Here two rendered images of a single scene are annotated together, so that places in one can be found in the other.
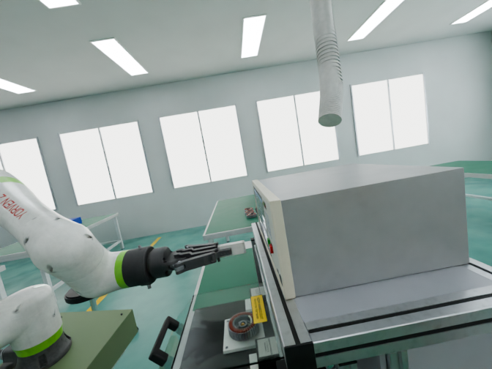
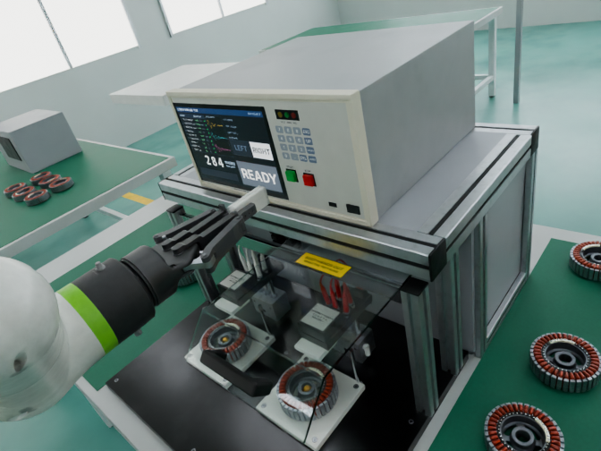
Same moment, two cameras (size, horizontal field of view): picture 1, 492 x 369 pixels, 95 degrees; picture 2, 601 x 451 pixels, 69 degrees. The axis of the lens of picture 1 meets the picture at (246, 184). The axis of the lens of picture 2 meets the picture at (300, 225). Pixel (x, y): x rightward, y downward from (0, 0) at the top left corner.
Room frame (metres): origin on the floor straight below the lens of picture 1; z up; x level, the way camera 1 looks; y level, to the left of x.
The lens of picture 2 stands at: (0.06, 0.39, 1.48)
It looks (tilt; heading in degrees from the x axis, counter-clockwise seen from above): 31 degrees down; 320
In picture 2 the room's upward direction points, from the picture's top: 15 degrees counter-clockwise
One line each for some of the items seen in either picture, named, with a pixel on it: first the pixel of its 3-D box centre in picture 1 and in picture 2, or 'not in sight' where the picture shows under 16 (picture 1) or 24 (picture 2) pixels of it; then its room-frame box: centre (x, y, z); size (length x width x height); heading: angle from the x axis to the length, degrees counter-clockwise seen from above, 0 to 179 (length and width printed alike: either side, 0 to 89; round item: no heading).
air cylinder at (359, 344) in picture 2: not in sight; (351, 339); (0.53, -0.05, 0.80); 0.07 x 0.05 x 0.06; 2
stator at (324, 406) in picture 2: not in sight; (308, 389); (0.53, 0.09, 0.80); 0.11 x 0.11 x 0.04
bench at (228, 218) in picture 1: (256, 231); (45, 233); (3.03, -0.03, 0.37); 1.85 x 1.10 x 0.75; 2
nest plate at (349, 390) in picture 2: not in sight; (310, 397); (0.53, 0.09, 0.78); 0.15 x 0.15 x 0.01; 2
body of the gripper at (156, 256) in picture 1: (171, 260); (165, 264); (0.56, 0.22, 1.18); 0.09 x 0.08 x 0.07; 92
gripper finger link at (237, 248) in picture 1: (231, 249); (250, 205); (0.56, 0.06, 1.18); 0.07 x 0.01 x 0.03; 92
